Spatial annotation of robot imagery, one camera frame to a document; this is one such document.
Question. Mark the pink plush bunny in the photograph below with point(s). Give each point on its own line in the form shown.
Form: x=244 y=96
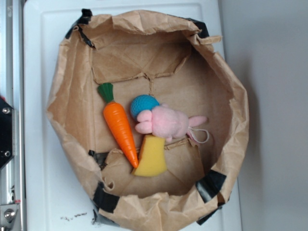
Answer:
x=169 y=124

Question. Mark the orange toy carrot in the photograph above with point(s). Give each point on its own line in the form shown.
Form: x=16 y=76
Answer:
x=117 y=121

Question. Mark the yellow sponge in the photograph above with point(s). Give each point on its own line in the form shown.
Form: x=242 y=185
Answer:
x=151 y=157

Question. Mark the brown paper bag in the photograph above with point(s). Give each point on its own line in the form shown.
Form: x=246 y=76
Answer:
x=170 y=58

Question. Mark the black mounting bracket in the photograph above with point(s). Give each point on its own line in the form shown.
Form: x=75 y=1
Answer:
x=6 y=133

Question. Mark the metal frame rail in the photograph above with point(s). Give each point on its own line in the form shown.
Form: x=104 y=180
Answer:
x=12 y=177

